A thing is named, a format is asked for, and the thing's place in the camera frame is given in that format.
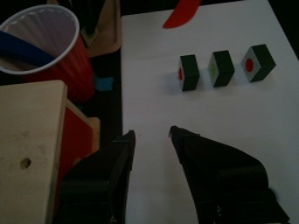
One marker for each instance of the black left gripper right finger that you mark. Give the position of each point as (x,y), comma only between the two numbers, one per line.
(226,180)

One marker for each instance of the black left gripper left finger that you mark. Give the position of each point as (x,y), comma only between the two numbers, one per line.
(98,178)

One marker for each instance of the white cutting board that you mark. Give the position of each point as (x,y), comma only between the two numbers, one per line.
(210,116)

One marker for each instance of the red-centred sushi piece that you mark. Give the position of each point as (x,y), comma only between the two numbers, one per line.
(189,73)
(258,63)

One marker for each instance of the green-centred sushi piece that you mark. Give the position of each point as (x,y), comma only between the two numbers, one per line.
(221,68)

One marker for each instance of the red toy knife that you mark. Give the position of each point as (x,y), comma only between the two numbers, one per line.
(182,13)

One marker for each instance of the wooden box with red panel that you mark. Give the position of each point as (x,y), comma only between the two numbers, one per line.
(35,151)

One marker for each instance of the blue tape piece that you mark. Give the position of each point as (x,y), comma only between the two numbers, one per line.
(103,83)

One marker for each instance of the red plastic cup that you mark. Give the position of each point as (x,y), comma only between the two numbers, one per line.
(58,55)

